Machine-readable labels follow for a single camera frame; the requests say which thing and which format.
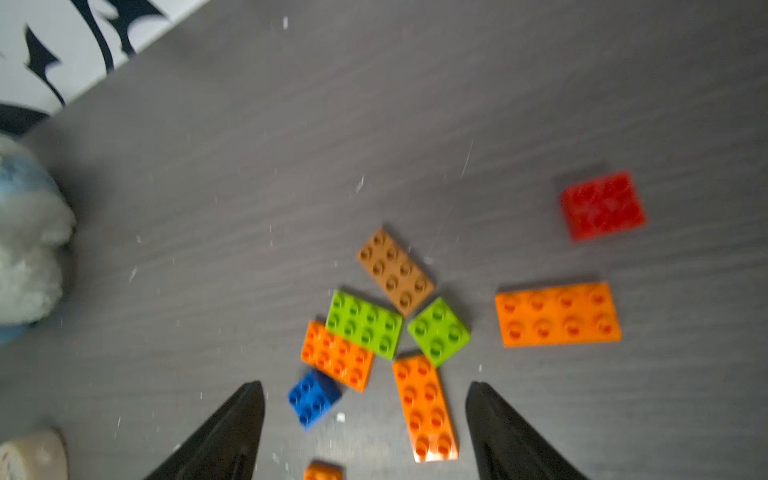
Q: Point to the white teddy bear blue shirt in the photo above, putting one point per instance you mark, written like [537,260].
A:
[36,223]

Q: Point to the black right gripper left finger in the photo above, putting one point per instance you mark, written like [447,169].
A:
[225,446]

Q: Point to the large orange lego brick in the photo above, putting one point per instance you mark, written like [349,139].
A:
[571,314]

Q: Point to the brown lego brick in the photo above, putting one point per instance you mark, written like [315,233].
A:
[401,279]

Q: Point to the green square lego brick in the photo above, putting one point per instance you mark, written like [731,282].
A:
[438,332]

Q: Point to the small orange lego brick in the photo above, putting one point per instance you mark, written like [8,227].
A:
[322,471]

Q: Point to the red square lego brick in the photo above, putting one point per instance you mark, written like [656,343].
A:
[602,206]

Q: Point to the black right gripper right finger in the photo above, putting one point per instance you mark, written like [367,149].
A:
[506,446]

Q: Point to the cream round toy clock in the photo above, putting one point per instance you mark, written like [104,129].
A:
[40,455]

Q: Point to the blue square lego brick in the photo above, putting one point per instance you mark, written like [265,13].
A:
[312,397]

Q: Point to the green long lego brick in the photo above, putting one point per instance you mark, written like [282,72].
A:
[364,324]

